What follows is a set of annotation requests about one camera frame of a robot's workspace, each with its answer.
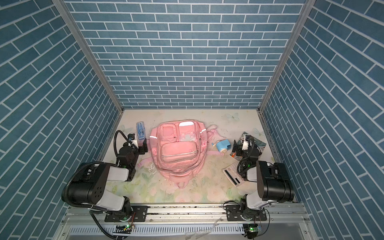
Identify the colourful picture book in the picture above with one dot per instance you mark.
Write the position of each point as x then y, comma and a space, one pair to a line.
261, 144

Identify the pink student backpack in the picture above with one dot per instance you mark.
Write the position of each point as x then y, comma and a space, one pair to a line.
179, 149

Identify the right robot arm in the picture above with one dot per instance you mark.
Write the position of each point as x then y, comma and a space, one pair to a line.
272, 179

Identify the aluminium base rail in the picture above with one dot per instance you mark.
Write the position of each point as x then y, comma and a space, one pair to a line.
288, 221

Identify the pink white calculator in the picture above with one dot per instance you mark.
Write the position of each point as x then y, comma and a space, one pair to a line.
233, 176

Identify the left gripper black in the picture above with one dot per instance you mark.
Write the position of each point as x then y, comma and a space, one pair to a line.
142, 148

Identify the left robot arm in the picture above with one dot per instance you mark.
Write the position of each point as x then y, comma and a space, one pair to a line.
87, 187

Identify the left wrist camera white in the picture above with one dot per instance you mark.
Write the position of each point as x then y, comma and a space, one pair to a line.
134, 142

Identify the blue clear pencil case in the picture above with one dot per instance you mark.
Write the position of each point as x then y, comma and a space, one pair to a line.
141, 130

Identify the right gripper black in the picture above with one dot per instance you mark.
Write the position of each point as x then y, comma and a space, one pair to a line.
237, 148

